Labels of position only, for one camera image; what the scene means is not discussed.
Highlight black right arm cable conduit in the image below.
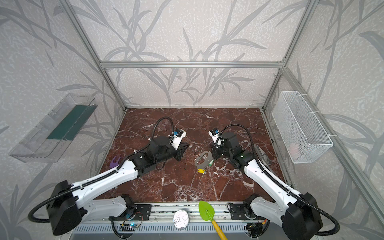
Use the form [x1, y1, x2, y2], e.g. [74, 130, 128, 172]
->
[216, 124, 341, 237]

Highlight green toy shovel yellow handle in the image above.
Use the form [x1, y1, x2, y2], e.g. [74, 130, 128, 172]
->
[199, 201, 228, 240]

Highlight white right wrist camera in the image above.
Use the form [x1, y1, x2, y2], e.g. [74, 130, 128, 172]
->
[209, 128, 222, 148]

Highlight grey metal tongs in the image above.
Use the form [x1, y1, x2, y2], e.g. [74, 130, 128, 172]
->
[254, 144, 272, 166]

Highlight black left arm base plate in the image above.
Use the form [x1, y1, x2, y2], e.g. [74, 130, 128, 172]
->
[120, 204, 152, 221]

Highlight white wire mesh basket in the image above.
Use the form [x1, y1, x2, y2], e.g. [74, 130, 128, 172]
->
[272, 91, 334, 164]

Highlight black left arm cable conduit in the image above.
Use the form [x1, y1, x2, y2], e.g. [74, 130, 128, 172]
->
[27, 116, 176, 224]

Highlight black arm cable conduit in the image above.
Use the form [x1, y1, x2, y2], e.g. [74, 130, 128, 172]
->
[27, 116, 176, 224]
[216, 124, 341, 237]

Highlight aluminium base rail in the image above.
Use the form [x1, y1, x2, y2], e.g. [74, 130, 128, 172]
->
[58, 202, 269, 240]

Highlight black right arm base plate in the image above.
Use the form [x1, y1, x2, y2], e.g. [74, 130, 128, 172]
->
[227, 203, 253, 220]

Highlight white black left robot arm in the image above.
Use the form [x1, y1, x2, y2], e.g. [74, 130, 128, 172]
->
[47, 136, 189, 236]

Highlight clear plastic wall tray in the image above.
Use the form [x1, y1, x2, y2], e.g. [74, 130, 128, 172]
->
[9, 94, 98, 163]

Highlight round silver tin lid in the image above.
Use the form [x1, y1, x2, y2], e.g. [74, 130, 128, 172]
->
[173, 210, 190, 230]

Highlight pink object in basket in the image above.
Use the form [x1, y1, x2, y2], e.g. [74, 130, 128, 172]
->
[289, 144, 301, 160]

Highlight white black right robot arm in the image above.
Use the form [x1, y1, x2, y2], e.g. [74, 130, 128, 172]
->
[209, 129, 323, 240]

